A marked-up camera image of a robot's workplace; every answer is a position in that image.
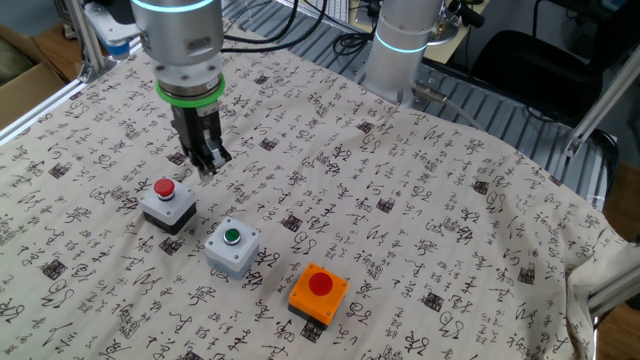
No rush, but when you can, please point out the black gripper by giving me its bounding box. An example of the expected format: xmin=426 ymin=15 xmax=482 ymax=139
xmin=170 ymin=102 xmax=233 ymax=179

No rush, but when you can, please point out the white black box red button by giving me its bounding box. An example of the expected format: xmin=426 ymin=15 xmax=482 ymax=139
xmin=138 ymin=177 xmax=198 ymax=236

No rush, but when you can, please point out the grey box green button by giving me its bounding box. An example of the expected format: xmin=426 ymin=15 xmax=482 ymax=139
xmin=203 ymin=216 xmax=261 ymax=281

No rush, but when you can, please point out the orange box big red button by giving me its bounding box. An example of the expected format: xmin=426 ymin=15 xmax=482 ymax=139
xmin=287 ymin=262 xmax=350 ymax=331

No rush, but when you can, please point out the beige calligraphy print tablecloth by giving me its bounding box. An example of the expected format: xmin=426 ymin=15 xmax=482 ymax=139
xmin=0 ymin=17 xmax=640 ymax=360

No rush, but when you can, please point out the brown cardboard box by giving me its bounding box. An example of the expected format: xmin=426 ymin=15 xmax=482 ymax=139
xmin=0 ymin=24 xmax=69 ymax=131

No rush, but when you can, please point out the beige wooden desk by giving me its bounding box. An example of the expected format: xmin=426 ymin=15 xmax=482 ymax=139
xmin=349 ymin=0 xmax=491 ymax=65

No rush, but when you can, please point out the black cylindrical device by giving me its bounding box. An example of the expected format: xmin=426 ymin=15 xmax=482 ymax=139
xmin=447 ymin=0 xmax=486 ymax=29

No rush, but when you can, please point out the black office chair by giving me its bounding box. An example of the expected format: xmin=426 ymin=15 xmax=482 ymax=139
xmin=469 ymin=29 xmax=604 ymax=126

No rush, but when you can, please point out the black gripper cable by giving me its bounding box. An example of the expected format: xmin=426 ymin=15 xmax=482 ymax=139
xmin=219 ymin=0 xmax=331 ymax=55

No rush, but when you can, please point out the aluminium frame post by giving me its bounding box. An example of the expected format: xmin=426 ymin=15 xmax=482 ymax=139
xmin=564 ymin=47 xmax=640 ymax=159
xmin=64 ymin=0 xmax=109 ymax=84

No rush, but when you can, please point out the wrist camera on white bracket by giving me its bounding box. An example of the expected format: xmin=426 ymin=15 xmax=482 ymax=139
xmin=82 ymin=0 xmax=146 ymax=62

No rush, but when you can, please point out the black coiled cable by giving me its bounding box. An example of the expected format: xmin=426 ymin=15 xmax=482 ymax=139
xmin=332 ymin=29 xmax=374 ymax=57

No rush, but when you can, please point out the aluminium table frame rail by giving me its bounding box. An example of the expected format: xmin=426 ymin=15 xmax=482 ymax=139
xmin=0 ymin=74 xmax=84 ymax=146

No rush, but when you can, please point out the grey cable with metal plug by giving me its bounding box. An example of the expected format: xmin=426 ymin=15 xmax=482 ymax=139
xmin=412 ymin=82 xmax=486 ymax=132

